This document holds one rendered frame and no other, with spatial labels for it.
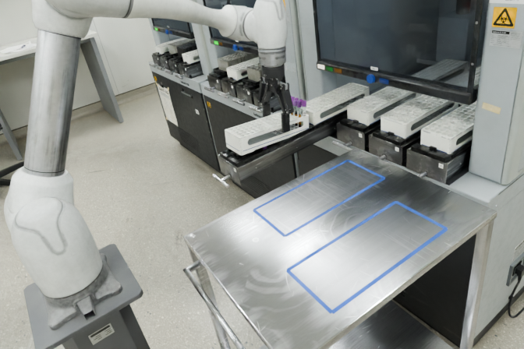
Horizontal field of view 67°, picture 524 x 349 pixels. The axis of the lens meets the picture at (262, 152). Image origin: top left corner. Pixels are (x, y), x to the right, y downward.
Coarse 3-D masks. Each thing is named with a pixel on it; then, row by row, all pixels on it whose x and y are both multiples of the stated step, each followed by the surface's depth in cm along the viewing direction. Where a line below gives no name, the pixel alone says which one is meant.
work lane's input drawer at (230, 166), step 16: (320, 128) 143; (336, 128) 148; (272, 144) 138; (288, 144) 137; (304, 144) 141; (224, 160) 134; (240, 160) 129; (256, 160) 131; (272, 160) 135; (240, 176) 129
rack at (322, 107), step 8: (344, 88) 157; (352, 88) 156; (360, 88) 155; (368, 88) 154; (320, 96) 154; (328, 96) 154; (336, 96) 152; (344, 96) 150; (352, 96) 150; (360, 96) 160; (312, 104) 148; (320, 104) 147; (328, 104) 146; (336, 104) 147; (344, 104) 153; (312, 112) 142; (320, 112) 143; (328, 112) 153; (336, 112) 148; (312, 120) 144; (320, 120) 145
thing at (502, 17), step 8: (496, 8) 93; (504, 8) 92; (512, 8) 91; (496, 16) 94; (504, 16) 93; (512, 16) 91; (496, 24) 95; (504, 24) 93; (512, 24) 92; (496, 32) 96; (504, 32) 94; (512, 32) 93; (520, 32) 91; (496, 40) 96; (504, 40) 95; (512, 40) 93; (520, 40) 92; (488, 104) 104; (496, 112) 103
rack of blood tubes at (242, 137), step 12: (264, 120) 139; (276, 120) 138; (300, 120) 139; (228, 132) 131; (240, 132) 130; (252, 132) 130; (264, 132) 131; (276, 132) 142; (288, 132) 137; (228, 144) 133; (240, 144) 127; (252, 144) 130; (264, 144) 133
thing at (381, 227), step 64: (320, 192) 107; (384, 192) 102; (448, 192) 98; (192, 256) 101; (256, 256) 89; (320, 256) 86; (384, 256) 83; (256, 320) 75; (320, 320) 72; (384, 320) 131
